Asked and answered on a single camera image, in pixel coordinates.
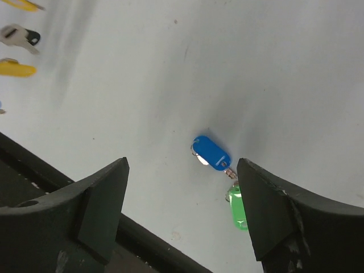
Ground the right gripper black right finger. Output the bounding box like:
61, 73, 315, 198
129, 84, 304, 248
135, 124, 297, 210
237, 158, 363, 272

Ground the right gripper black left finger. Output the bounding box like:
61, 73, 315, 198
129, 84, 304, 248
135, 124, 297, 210
1, 158, 129, 272

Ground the blue tag with silver key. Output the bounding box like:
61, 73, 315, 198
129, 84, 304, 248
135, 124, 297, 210
0, 102, 6, 114

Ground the green key tag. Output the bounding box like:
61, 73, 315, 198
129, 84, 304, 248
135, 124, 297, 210
225, 181, 248, 231

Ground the black key tag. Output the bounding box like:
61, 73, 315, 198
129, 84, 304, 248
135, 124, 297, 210
0, 24, 42, 55

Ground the small yellow key tag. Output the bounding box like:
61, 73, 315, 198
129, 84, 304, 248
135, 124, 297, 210
1, 0, 46, 12

